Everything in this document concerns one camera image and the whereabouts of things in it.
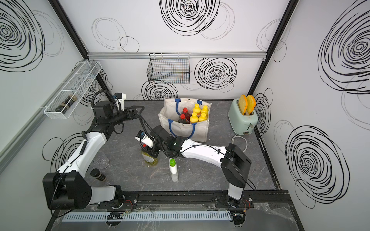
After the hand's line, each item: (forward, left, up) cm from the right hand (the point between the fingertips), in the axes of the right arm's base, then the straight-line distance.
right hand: (144, 146), depth 74 cm
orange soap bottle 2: (+18, -26, +1) cm, 32 cm away
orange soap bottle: (+25, -28, +1) cm, 37 cm away
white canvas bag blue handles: (+29, -9, -10) cm, 32 cm away
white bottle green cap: (-10, -16, -3) cm, 19 cm away
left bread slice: (+30, -57, +1) cm, 65 cm away
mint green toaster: (+19, -57, -6) cm, 60 cm away
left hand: (+18, +5, +10) cm, 21 cm away
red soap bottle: (+23, -22, -3) cm, 32 cm away
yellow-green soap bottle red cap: (-3, -1, -9) cm, 9 cm away
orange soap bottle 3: (+18, -31, +2) cm, 36 cm away
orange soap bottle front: (+23, -32, +3) cm, 40 cm away
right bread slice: (+30, -62, +2) cm, 69 cm away
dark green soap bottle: (+19, -19, -1) cm, 27 cm away
